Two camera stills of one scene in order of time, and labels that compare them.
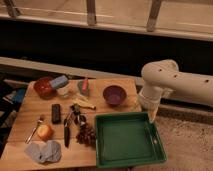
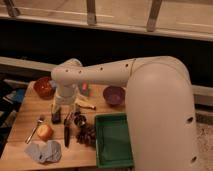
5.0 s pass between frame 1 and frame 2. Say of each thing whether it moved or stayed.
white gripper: moved
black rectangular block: stayed
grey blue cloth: stayed
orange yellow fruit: stayed
